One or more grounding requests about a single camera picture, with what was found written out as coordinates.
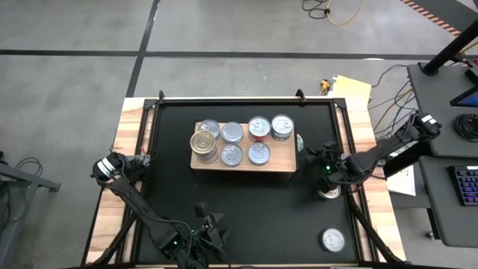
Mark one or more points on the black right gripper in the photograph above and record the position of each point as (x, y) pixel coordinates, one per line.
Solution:
(332, 162)

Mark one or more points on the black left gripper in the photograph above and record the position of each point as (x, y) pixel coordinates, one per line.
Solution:
(213, 235)

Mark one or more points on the silver pull-tab tuna can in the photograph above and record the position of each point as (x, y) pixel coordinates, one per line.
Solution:
(259, 153)

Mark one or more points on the silver tuna can blue label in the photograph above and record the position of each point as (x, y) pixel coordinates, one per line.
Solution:
(231, 155)
(333, 240)

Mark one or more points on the pale-lid can white blue label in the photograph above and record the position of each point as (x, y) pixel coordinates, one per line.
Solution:
(203, 142)

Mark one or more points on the tuna can bright blue label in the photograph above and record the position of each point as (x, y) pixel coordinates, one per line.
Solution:
(211, 126)

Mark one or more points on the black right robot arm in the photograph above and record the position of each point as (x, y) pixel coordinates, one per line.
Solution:
(388, 147)

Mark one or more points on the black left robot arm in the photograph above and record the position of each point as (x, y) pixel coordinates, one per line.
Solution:
(142, 209)

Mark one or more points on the wooden shelf black metal legs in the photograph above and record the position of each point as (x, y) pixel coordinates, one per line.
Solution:
(284, 158)

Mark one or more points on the black table mat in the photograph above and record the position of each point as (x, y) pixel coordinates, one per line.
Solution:
(261, 209)

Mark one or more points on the yellow power plug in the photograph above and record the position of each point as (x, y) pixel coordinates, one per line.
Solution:
(325, 86)

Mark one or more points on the yellow paper pad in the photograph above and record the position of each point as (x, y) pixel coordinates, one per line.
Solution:
(351, 87)

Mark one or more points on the white paper sheet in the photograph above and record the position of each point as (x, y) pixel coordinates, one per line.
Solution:
(403, 185)

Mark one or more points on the grey desk panel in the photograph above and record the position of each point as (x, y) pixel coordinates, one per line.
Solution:
(433, 97)
(437, 216)

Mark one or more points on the small desk caster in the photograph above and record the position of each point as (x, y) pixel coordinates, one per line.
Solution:
(429, 235)

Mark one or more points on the backlit black keyboard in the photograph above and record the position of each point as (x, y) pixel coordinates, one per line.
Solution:
(465, 185)

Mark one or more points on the monitor with blue screen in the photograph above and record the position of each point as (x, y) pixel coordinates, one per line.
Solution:
(468, 100)

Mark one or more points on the grey metal stand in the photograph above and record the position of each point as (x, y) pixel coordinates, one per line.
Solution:
(37, 181)

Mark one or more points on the black frame clamp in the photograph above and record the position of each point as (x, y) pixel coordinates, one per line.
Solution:
(161, 95)
(300, 95)

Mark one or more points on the black metal rig frame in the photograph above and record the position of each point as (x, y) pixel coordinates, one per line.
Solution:
(224, 100)

